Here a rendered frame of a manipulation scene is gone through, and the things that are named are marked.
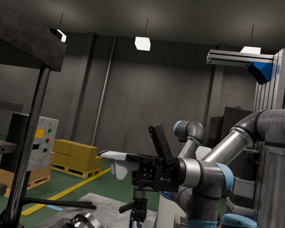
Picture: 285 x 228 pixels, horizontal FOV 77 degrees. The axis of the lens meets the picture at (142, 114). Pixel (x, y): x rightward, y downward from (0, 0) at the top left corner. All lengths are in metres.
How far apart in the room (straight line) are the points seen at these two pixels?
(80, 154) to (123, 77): 3.85
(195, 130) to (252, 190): 0.40
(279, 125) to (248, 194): 0.49
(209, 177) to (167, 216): 2.61
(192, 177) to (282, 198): 0.31
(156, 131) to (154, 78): 6.93
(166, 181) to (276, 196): 0.36
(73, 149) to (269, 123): 4.88
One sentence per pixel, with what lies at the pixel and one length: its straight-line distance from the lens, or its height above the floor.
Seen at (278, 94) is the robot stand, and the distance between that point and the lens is 1.04.
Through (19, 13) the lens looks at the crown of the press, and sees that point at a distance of 1.17.
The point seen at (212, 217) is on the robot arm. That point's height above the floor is 1.34.
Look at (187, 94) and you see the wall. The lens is 7.16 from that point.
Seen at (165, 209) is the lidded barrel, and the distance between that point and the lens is 3.08.
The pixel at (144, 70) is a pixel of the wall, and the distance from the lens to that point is 7.54.
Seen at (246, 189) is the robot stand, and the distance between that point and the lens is 1.08.
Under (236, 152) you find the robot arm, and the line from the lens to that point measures 0.73.
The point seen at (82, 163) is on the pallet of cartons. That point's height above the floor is 0.34.
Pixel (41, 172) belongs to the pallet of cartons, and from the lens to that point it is 4.42.
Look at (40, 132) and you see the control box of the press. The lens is 1.56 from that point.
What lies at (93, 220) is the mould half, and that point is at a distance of 1.32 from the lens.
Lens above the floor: 1.53
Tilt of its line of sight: 5 degrees up
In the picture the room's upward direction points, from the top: 11 degrees clockwise
